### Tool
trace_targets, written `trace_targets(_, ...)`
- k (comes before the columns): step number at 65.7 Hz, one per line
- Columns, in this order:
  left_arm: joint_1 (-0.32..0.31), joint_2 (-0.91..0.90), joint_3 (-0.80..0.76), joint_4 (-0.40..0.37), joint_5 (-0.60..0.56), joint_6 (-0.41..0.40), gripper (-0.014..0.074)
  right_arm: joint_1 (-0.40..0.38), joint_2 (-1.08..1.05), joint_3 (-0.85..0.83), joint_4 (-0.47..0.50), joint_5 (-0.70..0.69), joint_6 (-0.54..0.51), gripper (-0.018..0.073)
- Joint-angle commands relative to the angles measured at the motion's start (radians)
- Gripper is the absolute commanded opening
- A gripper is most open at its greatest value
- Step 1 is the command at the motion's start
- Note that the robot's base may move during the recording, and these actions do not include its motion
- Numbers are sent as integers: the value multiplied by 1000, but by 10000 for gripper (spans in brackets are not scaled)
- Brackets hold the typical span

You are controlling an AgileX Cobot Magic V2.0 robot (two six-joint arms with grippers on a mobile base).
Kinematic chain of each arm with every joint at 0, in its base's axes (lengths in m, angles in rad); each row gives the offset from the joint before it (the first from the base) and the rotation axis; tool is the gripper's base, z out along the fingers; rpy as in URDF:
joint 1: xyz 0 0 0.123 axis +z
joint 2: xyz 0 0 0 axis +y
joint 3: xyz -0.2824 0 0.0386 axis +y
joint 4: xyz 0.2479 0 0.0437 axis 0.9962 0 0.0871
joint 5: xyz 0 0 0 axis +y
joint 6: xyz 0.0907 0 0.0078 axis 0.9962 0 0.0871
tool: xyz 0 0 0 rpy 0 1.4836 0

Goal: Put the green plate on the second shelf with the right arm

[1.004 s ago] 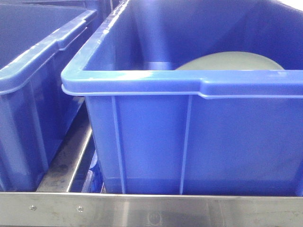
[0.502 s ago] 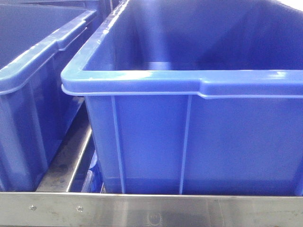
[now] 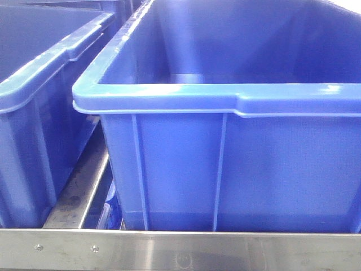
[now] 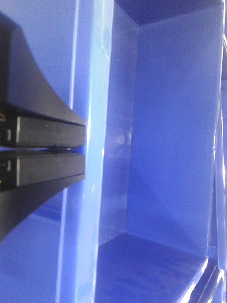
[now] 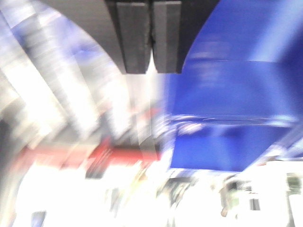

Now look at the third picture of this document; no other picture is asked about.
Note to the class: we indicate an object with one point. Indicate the stainless steel shelf rack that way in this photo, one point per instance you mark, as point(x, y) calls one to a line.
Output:
point(64, 243)

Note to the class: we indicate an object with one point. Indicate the blue plastic bin right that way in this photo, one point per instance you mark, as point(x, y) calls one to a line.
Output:
point(232, 115)

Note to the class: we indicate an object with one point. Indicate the blue plastic bin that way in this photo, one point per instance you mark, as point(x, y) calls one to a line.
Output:
point(232, 115)
point(45, 47)

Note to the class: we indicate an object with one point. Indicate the blue plastic bin left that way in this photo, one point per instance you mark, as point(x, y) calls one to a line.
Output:
point(45, 47)

